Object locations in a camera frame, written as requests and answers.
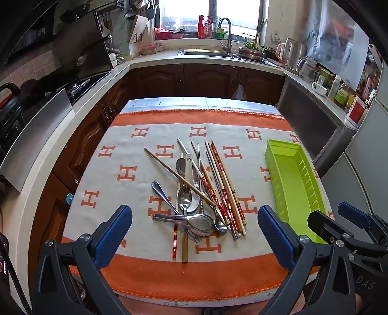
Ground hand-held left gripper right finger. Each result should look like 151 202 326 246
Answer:
257 205 358 315

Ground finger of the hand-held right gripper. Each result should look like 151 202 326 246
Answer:
338 202 388 235
307 210 388 258

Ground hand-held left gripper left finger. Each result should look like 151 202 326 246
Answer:
33 204 133 315

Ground green plastic utensil tray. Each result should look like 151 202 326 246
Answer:
264 139 328 244

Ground hanging kitchen utensils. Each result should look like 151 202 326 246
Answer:
124 0 158 19

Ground orange and white patterned blanket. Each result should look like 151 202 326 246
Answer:
62 108 334 303

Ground slim metal spoon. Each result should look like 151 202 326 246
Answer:
151 181 182 216

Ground cream chopstick red patterned bands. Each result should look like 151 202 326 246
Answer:
205 141 243 237
211 139 247 235

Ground dark wooden chopstick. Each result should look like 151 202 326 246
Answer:
144 147 216 208

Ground white ceramic spoon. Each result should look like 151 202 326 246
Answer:
176 153 202 214

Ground red label container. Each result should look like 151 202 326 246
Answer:
346 97 367 126

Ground oil bottle green label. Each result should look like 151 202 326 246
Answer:
335 82 349 110

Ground stainless steel splash panel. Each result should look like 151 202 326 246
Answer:
0 88 75 186

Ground clear plastic bottle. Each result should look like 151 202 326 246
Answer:
329 76 341 102

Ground gas stove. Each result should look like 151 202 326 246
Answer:
65 71 111 100

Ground glass pitcher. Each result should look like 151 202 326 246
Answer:
299 56 319 82

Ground black cooking pot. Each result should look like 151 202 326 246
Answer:
0 83 31 143

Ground hanging plastic bag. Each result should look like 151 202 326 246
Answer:
306 9 369 88

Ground brown wooden kitchen cabinets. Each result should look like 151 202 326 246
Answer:
29 63 287 291

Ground stack of white bowls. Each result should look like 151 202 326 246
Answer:
107 51 125 69

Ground white and pink kettle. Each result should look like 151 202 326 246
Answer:
275 38 296 65

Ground white kitchen countertop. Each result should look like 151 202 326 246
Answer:
0 50 358 194

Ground dish of green vegetables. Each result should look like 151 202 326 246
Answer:
236 41 267 61

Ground steel kitchen sink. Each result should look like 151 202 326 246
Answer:
177 48 240 58

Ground steel faucet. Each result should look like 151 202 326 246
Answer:
218 17 233 53

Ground wooden cutting board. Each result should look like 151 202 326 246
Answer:
127 15 149 44

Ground kitchen window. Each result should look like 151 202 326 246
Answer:
159 0 267 38

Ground metal chopstick gold handle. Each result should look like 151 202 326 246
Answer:
182 226 189 263

